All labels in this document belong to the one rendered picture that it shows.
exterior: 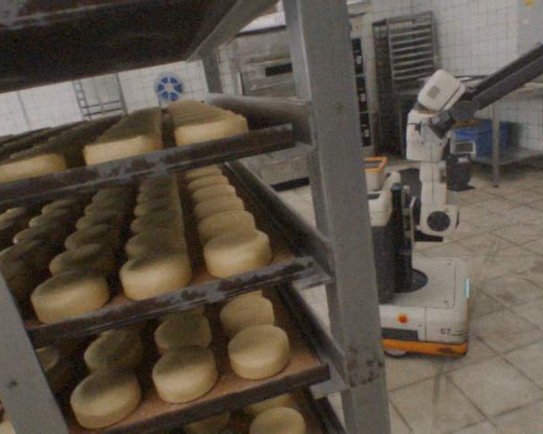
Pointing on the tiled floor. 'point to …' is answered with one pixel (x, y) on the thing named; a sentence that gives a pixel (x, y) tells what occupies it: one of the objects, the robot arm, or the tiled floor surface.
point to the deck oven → (258, 70)
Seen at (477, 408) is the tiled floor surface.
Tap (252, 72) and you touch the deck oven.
